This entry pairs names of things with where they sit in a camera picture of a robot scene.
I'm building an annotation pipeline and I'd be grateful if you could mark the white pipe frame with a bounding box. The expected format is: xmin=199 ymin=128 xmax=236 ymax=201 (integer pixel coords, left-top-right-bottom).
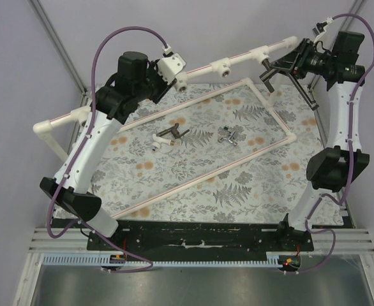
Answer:
xmin=33 ymin=36 xmax=299 ymax=221

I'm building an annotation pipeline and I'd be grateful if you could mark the floral table mat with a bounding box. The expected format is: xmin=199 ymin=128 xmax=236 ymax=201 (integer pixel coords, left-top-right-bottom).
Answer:
xmin=82 ymin=84 xmax=322 ymax=223

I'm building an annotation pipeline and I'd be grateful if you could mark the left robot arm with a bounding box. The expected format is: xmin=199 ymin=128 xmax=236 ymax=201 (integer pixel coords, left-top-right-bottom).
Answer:
xmin=40 ymin=52 xmax=185 ymax=237

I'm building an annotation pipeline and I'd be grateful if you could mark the white plastic faucet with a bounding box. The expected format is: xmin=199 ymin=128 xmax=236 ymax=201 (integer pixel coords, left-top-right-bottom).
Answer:
xmin=152 ymin=134 xmax=175 ymax=152

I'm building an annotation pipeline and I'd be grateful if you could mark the chrome faucet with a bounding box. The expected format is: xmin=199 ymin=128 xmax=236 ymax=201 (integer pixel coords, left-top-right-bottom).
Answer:
xmin=218 ymin=126 xmax=237 ymax=147

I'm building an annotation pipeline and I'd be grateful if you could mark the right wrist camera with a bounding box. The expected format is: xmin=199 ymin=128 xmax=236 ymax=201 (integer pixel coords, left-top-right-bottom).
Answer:
xmin=312 ymin=17 xmax=334 ymax=43

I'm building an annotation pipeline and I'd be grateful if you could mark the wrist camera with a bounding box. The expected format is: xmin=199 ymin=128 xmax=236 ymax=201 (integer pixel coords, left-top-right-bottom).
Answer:
xmin=157 ymin=45 xmax=186 ymax=84
xmin=312 ymin=17 xmax=334 ymax=43

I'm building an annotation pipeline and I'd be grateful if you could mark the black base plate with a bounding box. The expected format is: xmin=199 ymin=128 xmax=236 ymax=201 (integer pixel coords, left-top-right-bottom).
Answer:
xmin=86 ymin=218 xmax=315 ymax=259

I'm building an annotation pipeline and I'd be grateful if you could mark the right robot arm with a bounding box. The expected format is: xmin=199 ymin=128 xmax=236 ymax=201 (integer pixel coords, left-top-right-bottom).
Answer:
xmin=260 ymin=31 xmax=370 ymax=247

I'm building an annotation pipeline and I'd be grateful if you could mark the dark long faucet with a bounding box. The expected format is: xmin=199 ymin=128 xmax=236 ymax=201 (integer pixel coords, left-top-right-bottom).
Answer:
xmin=260 ymin=59 xmax=293 ymax=93

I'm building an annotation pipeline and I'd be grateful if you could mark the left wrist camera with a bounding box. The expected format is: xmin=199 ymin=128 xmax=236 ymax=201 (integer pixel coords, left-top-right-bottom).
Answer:
xmin=157 ymin=45 xmax=186 ymax=84

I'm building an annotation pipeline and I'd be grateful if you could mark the white cable duct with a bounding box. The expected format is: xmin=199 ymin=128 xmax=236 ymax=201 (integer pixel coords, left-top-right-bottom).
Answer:
xmin=41 ymin=251 xmax=279 ymax=268

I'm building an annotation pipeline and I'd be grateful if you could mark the dark short faucet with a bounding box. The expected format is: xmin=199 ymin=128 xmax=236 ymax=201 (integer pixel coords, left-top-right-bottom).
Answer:
xmin=156 ymin=122 xmax=190 ymax=139

